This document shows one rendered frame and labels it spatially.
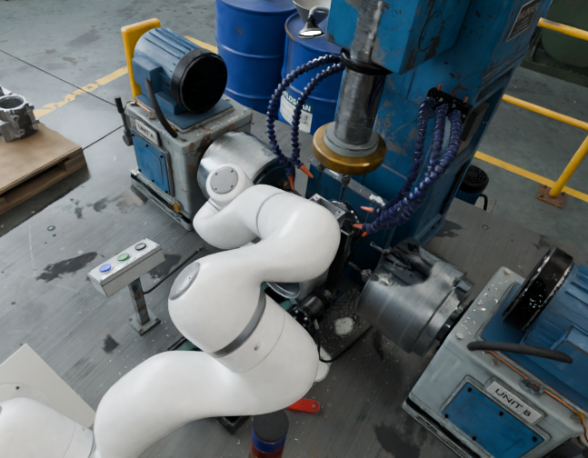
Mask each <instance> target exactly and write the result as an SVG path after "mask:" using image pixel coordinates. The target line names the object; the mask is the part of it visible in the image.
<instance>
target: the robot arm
mask: <svg viewBox="0 0 588 458"><path fill-rule="evenodd" d="M206 190H207V193H208V194H209V195H210V196H211V197H210V199H209V200H208V201H207V202H206V203H205V204H204V206H203V207H202V208H201V209H200V210H199V211H198V213H197V214H196V215H195V217H194V221H193V224H194V229H195V230H196V232H197V233H199V235H200V236H201V237H202V238H203V239H204V240H205V241H206V242H208V243H209V244H211V245H212V246H215V247H217V248H220V249H225V250H228V249H234V250H230V251H225V252H221V253H217V254H211V255H207V256H205V257H203V258H200V259H198V260H196V261H194V262H193V263H191V264H189V265H188V266H186V267H185V269H184V270H183V271H182V272H181V273H180V274H179V275H178V276H177V278H175V279H174V284H173V286H172V288H171V291H170V294H169V299H168V309H169V314H170V316H171V319H172V321H173V323H174V325H175V326H176V328H177V329H178V330H179V331H180V333H181V334H182V335H183V336H184V337H186V338H187V339H188V340H189V341H191V342H192V343H193V344H195V345H196V346H197V347H199V348H200V349H201V350H203V352H194V351H170V352H164V353H160V354H157V355H155V356H153V357H151V358H149V359H147V360H146V361H144V362H142V363H141V364H139V365H138V366H136V367H135V368H134V369H133V370H132V371H130V372H129V373H127V374H126V375H125V376H124V377H122V378H121V379H120V380H119V381H118V382H116V383H115V384H114V385H113V386H112V387H111V388H110V389H109V390H108V392H107V393H106V394H105V395H104V397H103V399H102V400H101V402H100V403H99V405H98V408H97V411H96V415H95V425H94V430H93V431H92V430H90V429H88V428H86V427H85V426H83V425H81V424H80V423H77V422H76V421H74V420H72V419H70V418H68V417H67V416H65V415H63V414H61V413H59V412H58V411H56V410H54V409H53V407H52V405H51V404H50V402H49V400H48V398H47V397H46V396H45V395H44V394H43V393H42V392H41V391H39V390H38V389H36V388H34V387H33V386H31V385H28V384H24V383H1V384H0V458H140V456H141V455H142V454H143V453H144V452H145V451H146V449H148V448H149V447H150V446H151V445H153V444H154V443H156V442H158V441H159V440H161V439H162V438H164V437H166V436H167V435H168V434H170V433H172V432H173V431H175V430H176V429H178V428H180V427H181V426H183V425H185V424H187V423H190V422H192V421H196V420H199V419H204V418H208V417H217V416H239V415H257V414H263V413H271V412H275V411H278V410H281V409H284V408H285V407H287V406H289V405H291V404H293V403H295V402H297V401H298V400H300V399H301V398H302V397H303V396H304V395H305V394H306V393H307V392H308V391H309V390H310V388H311V387H312V385H313V383H314V380H315V378H316V375H317V372H318V368H319V354H318V351H317V347H316V344H315V342H314V340H313V338H312V337H311V335H310V334H309V333H308V332H307V331H306V330H305V329H304V328H303V327H302V326H301V325H300V324H299V323H298V322H297V321H296V320H295V319H294V318H293V317H292V316H291V315H290V314H289V313H288V312H286V310H285V309H283V308H282V307H281V306H280V305H279V304H278V303H276V302H275V301H274V300H273V299H272V298H271V297H270V296H269V295H267V294H266V293H265V292H264V291H263V290H262V288H261V282H279V283H301V282H306V281H310V280H313V279H315V278H317V277H319V276H320V275H321V274H323V273H324V272H325V271H326V270H327V268H328V267H329V266H330V264H331V263H332V261H333V259H334V257H335V255H336V253H337V250H338V247H339V243H340V238H341V231H340V226H339V224H338V222H337V220H336V218H335V217H334V215H333V214H332V213H331V212H330V211H329V210H327V209H326V208H325V207H323V206H321V205H320V204H317V203H315V202H312V201H310V200H307V199H305V198H303V197H301V196H298V195H295V194H291V193H288V192H286V191H283V190H281V189H278V188H275V187H272V186H270V185H266V184H259V185H254V184H253V182H252V181H251V180H250V178H249V177H248V176H247V174H246V173H245V172H244V170H243V169H242V168H241V167H240V166H238V165H236V164H221V165H219V166H217V167H216V168H215V169H214V170H213V171H212V172H211V173H210V174H209V176H208V178H207V181H206ZM258 236H259V237H260V238H261V239H263V241H262V242H260V243H258V244H254V245H250V246H246V247H243V248H238V247H241V246H243V245H245V244H248V243H249V242H251V241H253V240H254V239H255V238H257V237H258ZM235 248H238V249H235Z"/></svg>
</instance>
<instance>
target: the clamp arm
mask: <svg viewBox="0 0 588 458"><path fill-rule="evenodd" d="M340 231H341V238H340V243H339V247H338V250H337V253H336V255H335V257H334V259H333V261H332V263H331V264H330V266H329V270H328V274H327V277H326V281H325V285H324V291H325V293H328V292H329V293H328V296H329V295H330V296H329V298H328V299H329V300H331V301H332V300H333V299H334V298H335V295H336V292H337V288H338V285H339V282H340V279H341V275H342V272H343V269H344V263H345V259H346V256H347V253H348V250H349V246H350V243H351V240H352V237H353V233H354V231H353V230H351V229H350V228H348V227H347V226H345V225H342V226H341V227H340Z"/></svg>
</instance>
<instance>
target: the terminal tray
mask: <svg viewBox="0 0 588 458"><path fill-rule="evenodd" d="M309 200H310V201H312V202H315V203H317V204H320V205H321V206H323V207H325V208H326V209H327V210H329V211H330V212H331V213H332V214H333V215H334V217H335V218H336V220H337V222H338V224H339V226H340V227H341V226H342V224H343V221H344V215H345V211H343V210H341V209H340V208H338V207H337V206H335V205H334V204H331V203H330V202H328V201H327V200H325V199H324V198H323V197H321V196H320V195H318V194H315V195H314V196H313V197H311V198H310V199H309Z"/></svg>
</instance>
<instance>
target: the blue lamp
mask: <svg viewBox="0 0 588 458"><path fill-rule="evenodd" d="M286 435H287V434H286ZM285 439H286V436H285V437H284V438H283V439H282V440H281V441H279V442H277V443H265V442H263V441H261V440H260V439H258V438H257V437H256V435H255V434H254V430H253V426H252V440H253V443H254V445H255V447H256V448H257V449H259V450H260V451H262V452H264V453H273V452H276V451H278V450H279V449H280V448H281V447H282V446H283V445H284V442H285Z"/></svg>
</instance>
